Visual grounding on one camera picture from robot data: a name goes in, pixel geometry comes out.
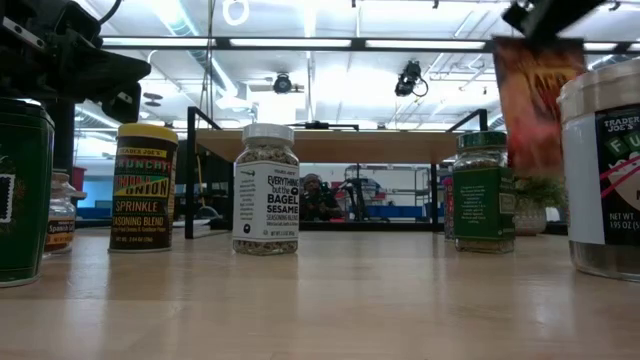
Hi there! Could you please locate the furikake jar with metal lid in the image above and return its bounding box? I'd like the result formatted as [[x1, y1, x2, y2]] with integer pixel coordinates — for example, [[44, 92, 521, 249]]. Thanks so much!
[[556, 58, 640, 282]]

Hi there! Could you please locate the Everything Bagel seasoning jar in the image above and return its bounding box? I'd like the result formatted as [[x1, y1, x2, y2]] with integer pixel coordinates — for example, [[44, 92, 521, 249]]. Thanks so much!
[[231, 122, 301, 257]]

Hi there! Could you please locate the green succulent in patterned pot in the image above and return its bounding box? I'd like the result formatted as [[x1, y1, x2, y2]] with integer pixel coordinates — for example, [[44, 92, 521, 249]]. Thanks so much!
[[513, 174, 570, 237]]

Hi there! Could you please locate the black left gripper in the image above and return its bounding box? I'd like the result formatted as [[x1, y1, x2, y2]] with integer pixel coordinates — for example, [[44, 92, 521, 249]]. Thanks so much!
[[0, 0, 152, 124]]

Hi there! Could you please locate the black frame beam with lights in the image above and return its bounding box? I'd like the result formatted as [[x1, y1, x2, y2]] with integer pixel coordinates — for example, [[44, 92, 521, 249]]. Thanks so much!
[[99, 35, 640, 54]]

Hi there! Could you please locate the orange spice pouch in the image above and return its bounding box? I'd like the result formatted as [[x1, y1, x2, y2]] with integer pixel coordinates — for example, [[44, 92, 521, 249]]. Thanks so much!
[[491, 35, 587, 179]]

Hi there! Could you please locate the yellow-lidded chili onion shaker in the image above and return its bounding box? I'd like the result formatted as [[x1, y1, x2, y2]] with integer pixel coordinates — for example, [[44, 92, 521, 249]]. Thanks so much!
[[108, 122, 180, 253]]

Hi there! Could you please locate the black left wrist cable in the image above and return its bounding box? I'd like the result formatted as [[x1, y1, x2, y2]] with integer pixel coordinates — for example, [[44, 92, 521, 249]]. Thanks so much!
[[98, 0, 124, 26]]

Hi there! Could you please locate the person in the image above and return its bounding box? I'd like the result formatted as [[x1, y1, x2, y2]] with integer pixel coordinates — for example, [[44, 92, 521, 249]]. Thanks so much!
[[299, 173, 345, 222]]

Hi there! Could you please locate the red-lidded rectangular spice jar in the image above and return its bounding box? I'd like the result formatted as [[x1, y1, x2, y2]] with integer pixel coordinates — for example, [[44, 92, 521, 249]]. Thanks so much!
[[441, 175, 455, 242]]

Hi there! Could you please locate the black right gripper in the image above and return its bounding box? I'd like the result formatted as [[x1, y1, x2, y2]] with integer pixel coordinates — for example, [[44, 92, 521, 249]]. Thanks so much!
[[502, 0, 606, 41]]

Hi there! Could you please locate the white ring light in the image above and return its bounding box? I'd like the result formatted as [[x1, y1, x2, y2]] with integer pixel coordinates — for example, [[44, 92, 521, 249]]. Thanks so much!
[[222, 0, 251, 27]]

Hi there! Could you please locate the dark green spice tin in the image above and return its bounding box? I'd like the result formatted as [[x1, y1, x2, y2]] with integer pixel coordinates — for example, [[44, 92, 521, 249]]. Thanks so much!
[[0, 97, 56, 289]]

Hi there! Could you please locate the black mounted camera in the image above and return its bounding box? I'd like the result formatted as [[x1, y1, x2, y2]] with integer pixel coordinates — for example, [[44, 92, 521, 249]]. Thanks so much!
[[393, 59, 430, 99], [272, 72, 295, 95]]

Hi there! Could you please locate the blue storage bins row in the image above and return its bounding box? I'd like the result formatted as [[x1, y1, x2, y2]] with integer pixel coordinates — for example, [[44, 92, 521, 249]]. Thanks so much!
[[364, 204, 432, 221]]

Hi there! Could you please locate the green-lidded glass herb jar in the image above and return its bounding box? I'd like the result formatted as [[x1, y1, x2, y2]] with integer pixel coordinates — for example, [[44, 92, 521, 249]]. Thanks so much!
[[451, 130, 517, 254]]

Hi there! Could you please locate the wooden shelf with black legs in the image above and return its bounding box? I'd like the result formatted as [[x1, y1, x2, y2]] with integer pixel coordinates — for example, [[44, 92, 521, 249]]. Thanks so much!
[[184, 105, 490, 240]]

